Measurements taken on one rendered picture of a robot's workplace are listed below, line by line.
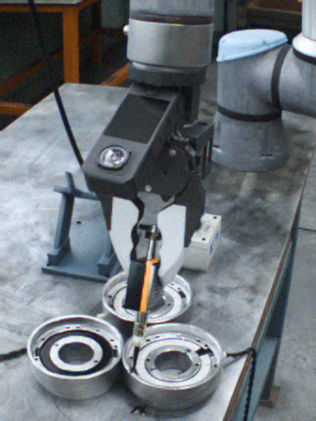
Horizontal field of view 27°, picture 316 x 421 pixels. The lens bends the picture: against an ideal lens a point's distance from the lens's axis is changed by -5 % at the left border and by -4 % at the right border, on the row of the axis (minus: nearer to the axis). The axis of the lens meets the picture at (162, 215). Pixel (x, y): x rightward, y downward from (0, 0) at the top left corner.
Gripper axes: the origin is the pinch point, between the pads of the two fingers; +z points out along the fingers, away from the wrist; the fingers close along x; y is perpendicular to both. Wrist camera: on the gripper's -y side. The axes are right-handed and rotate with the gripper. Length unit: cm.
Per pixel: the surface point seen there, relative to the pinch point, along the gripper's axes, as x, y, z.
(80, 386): 4.2, -6.2, 11.4
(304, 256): -3, 161, 72
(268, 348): -5, 79, 59
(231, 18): 89, 405, 16
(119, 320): 4.3, 4.5, 9.3
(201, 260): 0.1, 21.5, 8.6
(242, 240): -3.1, 30.8, 9.0
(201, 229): 1.1, 23.9, 5.5
